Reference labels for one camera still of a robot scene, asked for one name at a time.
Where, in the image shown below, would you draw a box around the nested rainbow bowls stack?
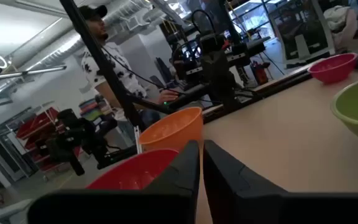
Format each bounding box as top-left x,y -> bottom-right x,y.
85,148 -> 180,191

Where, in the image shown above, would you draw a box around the person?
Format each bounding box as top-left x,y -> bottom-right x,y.
78,4 -> 180,131

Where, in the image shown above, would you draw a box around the white-framed glass board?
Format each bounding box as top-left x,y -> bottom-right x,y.
267,0 -> 337,66

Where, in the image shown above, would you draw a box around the pink plastic bowl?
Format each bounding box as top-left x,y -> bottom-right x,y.
307,52 -> 358,85

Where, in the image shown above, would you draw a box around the black aluminium table frame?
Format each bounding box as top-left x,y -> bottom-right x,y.
59,0 -> 313,131

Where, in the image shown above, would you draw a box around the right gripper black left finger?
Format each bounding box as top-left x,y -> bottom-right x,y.
26,139 -> 201,224

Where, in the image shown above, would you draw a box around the person's black cap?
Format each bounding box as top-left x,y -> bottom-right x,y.
78,4 -> 108,21

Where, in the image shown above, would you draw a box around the black device on stand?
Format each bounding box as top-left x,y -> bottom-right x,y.
44,108 -> 119,177

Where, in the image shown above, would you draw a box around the orange plastic bowl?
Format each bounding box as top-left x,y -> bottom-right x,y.
138,106 -> 204,153

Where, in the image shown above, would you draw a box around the long grey light bar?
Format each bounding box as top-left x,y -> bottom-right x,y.
0,64 -> 68,83

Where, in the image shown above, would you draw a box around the person's hand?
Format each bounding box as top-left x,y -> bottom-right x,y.
157,89 -> 180,104

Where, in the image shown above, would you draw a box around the red shelf cart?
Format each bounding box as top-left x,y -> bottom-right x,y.
14,107 -> 83,174

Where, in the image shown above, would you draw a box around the stack of coloured bins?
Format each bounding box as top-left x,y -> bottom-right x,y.
78,96 -> 113,121

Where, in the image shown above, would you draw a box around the white cloth bundle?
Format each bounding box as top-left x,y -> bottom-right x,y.
323,5 -> 358,49

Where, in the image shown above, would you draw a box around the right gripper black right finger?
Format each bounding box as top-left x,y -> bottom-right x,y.
203,139 -> 358,224

